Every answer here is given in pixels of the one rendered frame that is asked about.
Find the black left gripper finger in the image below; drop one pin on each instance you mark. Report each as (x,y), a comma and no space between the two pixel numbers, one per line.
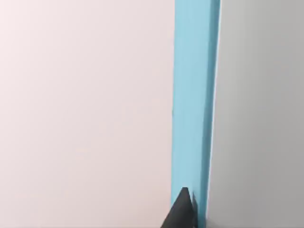
(181,211)

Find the light blue book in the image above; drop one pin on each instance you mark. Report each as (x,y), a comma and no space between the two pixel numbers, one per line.
(192,95)

